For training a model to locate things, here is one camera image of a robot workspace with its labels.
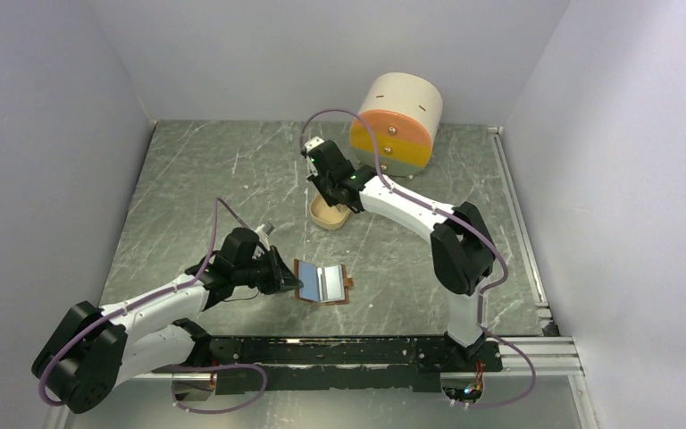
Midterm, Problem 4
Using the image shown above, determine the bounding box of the beige oval card tray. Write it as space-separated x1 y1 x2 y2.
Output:
308 194 352 231

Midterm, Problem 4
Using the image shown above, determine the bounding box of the round mini drawer cabinet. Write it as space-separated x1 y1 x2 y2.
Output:
349 72 443 177

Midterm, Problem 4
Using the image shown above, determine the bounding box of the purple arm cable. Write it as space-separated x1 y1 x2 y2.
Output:
299 108 538 411
38 197 267 408

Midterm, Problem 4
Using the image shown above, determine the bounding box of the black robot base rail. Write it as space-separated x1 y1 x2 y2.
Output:
153 334 504 395

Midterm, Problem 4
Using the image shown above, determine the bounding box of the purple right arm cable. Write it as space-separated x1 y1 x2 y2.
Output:
299 108 538 411

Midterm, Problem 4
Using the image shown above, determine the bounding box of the brown leather card holder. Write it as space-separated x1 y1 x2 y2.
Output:
293 259 354 306

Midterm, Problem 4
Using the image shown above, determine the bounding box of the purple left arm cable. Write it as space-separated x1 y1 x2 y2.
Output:
38 197 267 408

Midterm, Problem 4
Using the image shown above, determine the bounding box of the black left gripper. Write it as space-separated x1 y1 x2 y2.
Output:
233 244 303 294

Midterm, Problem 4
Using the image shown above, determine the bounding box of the aluminium frame rail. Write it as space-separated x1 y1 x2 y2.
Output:
488 126 600 428

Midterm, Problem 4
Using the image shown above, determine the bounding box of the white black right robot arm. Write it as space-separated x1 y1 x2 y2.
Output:
300 137 497 370

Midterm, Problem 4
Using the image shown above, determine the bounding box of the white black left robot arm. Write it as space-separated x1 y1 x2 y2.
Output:
31 227 303 414

